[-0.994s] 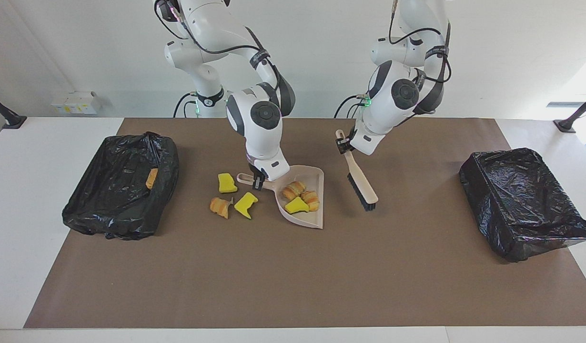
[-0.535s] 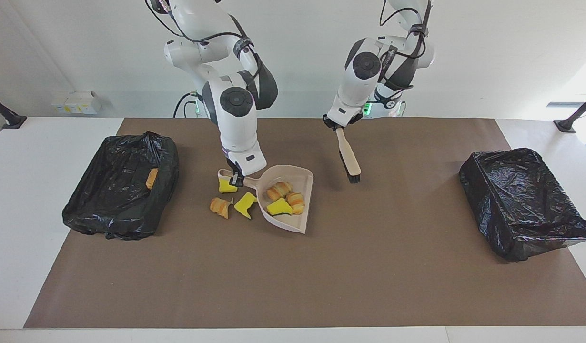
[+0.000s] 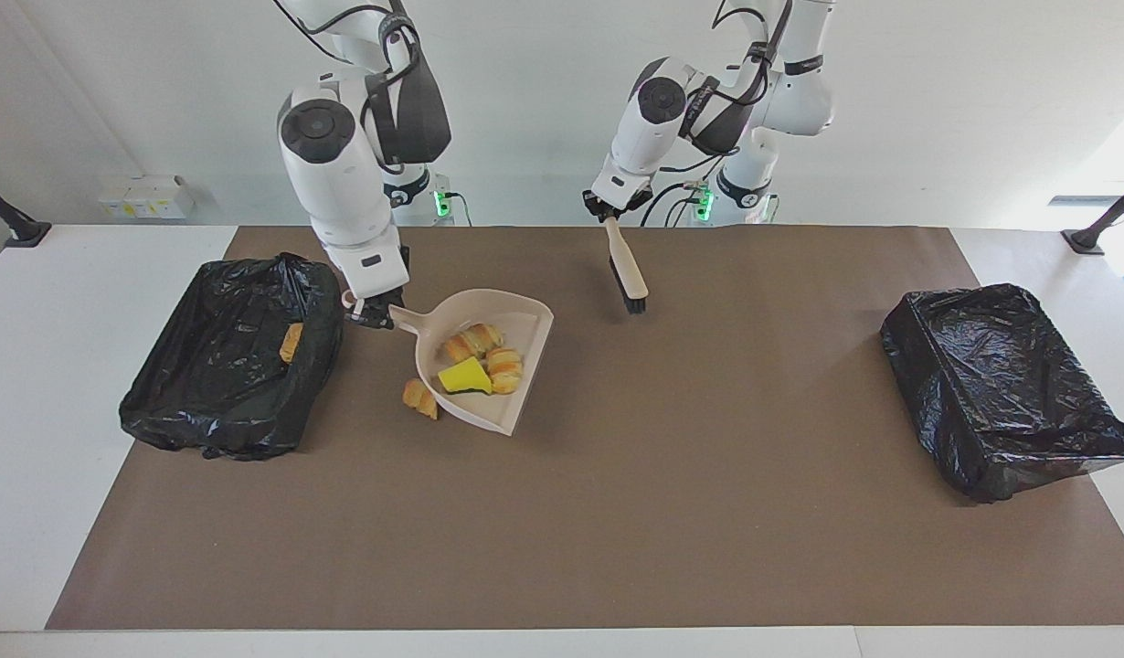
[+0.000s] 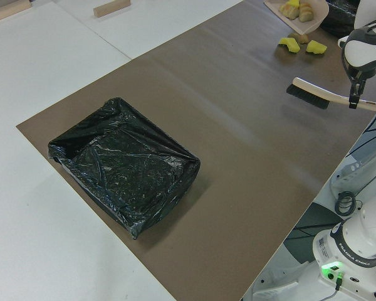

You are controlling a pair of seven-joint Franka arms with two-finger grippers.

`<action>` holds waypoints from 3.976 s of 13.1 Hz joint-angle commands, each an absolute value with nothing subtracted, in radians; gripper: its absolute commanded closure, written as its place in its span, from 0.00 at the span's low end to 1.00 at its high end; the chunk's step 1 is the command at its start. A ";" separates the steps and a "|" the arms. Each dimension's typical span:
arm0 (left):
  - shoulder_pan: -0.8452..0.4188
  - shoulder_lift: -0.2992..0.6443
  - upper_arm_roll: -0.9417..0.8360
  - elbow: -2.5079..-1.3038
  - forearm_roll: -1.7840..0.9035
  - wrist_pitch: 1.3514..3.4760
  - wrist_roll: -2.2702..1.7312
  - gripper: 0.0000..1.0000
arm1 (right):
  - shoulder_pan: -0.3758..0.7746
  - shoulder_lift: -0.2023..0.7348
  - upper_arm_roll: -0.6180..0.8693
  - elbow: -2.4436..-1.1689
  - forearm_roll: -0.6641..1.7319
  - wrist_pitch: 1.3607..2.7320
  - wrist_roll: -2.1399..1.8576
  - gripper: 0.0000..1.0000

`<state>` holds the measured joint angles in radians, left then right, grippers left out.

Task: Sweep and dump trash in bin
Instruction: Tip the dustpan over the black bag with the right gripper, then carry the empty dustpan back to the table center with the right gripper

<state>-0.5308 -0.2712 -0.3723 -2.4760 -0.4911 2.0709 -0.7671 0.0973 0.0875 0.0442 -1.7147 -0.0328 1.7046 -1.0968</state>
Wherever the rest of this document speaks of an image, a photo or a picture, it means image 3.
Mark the beige hand brush black bristles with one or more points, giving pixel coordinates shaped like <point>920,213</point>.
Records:
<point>624,260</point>

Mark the black bag lined bin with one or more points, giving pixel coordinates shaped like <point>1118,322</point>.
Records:
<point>206,393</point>
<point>1010,393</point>

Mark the brown table mat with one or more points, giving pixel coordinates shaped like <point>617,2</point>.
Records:
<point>708,503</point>

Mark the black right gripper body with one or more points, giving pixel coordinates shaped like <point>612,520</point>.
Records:
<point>375,311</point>

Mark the beige plastic dustpan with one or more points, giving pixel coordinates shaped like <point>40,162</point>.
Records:
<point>498,411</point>

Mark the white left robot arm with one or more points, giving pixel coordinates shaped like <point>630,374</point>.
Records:
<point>653,137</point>

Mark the black camera stand pole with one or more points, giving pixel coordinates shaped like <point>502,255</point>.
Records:
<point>14,219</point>
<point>1097,233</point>

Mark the green base status light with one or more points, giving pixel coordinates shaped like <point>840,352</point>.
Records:
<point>705,201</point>
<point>443,201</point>

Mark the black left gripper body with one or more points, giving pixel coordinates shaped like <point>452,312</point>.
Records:
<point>608,208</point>

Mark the white wall socket box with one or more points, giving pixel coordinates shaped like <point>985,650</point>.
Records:
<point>142,199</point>
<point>174,194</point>
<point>114,203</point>

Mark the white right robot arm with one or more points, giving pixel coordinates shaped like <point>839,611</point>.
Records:
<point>343,192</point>

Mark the yellow sponge piece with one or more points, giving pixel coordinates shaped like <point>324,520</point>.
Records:
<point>463,376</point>

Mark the orange croissant piece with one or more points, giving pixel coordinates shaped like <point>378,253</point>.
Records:
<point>291,343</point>

